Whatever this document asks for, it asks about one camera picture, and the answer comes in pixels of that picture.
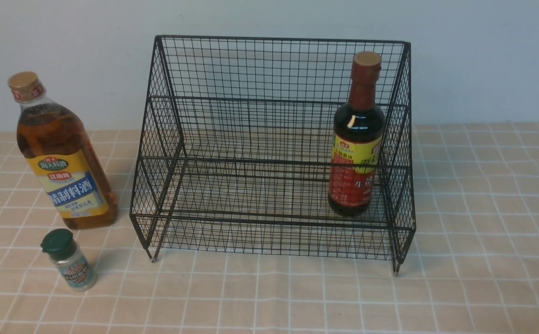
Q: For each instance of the small green-capped pepper shaker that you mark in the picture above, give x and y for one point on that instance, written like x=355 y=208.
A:
x=69 y=259

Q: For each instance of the checkered peach tablecloth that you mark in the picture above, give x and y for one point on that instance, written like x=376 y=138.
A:
x=473 y=266

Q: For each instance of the large cooking wine bottle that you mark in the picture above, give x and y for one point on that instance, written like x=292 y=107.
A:
x=55 y=144

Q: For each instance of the black wire mesh rack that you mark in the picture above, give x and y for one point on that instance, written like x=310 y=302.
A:
x=235 y=149

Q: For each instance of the dark soy sauce bottle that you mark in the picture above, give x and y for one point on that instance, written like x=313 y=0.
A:
x=357 y=135

